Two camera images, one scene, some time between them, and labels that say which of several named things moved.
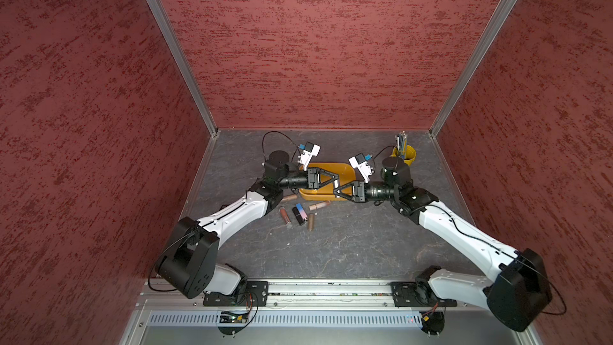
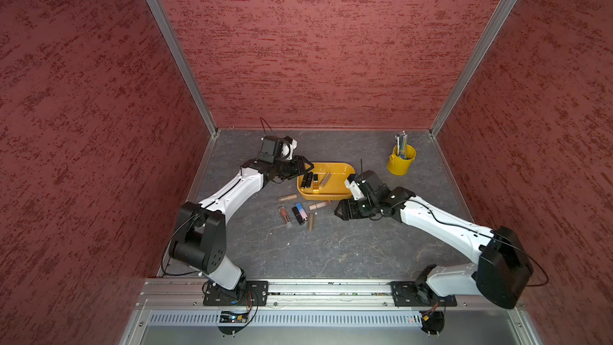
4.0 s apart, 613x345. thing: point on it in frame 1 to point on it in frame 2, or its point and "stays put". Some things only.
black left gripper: [314, 177] to [299, 166]
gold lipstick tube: [311, 220] stays put
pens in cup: [401, 140] stays put
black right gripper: [358, 191] to [353, 215]
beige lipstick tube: [289, 197] stays put
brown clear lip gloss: [285, 216] stays put
